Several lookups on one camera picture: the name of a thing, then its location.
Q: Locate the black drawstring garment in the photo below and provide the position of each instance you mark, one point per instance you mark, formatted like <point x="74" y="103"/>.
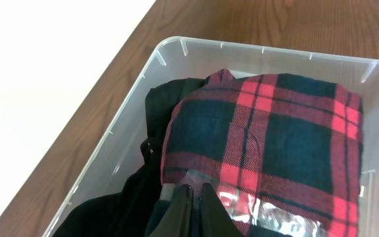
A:
<point x="127" y="213"/>

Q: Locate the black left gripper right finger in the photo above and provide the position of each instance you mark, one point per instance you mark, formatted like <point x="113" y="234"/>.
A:
<point x="214" y="220"/>

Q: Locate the clear plastic storage bin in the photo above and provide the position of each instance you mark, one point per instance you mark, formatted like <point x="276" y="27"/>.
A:
<point x="118" y="155"/>

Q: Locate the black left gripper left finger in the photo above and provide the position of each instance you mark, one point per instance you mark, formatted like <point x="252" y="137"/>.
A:
<point x="171" y="216"/>

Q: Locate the red navy plaid shirt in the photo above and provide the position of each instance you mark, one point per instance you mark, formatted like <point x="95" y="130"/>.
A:
<point x="271" y="142"/>

